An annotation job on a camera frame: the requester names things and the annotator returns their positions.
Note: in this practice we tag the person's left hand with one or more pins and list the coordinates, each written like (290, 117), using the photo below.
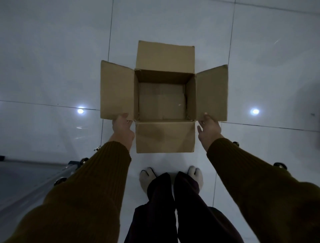
(122, 132)

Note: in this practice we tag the person's right hand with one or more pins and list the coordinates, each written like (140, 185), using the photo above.
(211, 132)

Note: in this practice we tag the person's left thumb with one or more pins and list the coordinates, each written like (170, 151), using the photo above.
(129, 124)

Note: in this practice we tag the person's right thumb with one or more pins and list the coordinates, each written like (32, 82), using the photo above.
(199, 130)

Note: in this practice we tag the brown cardboard box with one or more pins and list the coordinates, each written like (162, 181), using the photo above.
(165, 58)

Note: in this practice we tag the person's left forearm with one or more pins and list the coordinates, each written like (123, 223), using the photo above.
(87, 190)

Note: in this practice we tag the person's right forearm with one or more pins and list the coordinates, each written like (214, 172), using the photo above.
(260, 190)

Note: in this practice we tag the black caster wheel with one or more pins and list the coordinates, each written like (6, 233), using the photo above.
(280, 165)
(60, 180)
(236, 144)
(84, 160)

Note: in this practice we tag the small metal latch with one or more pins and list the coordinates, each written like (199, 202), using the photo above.
(97, 148)

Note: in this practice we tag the person's right grey shoe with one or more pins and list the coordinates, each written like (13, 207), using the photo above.
(197, 176)

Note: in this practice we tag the person's grey shoe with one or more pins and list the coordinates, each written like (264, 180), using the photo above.
(145, 179)
(197, 176)

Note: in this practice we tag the person's left grey shoe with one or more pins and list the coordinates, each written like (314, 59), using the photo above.
(145, 179)

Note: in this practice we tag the person's right leg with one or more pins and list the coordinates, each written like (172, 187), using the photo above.
(197, 212)

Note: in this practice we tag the person's leg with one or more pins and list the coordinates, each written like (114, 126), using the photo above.
(197, 212)
(155, 210)

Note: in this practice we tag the person's left leg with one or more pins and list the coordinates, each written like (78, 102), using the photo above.
(155, 210)

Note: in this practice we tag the grey metal cart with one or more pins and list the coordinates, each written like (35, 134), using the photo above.
(27, 182)

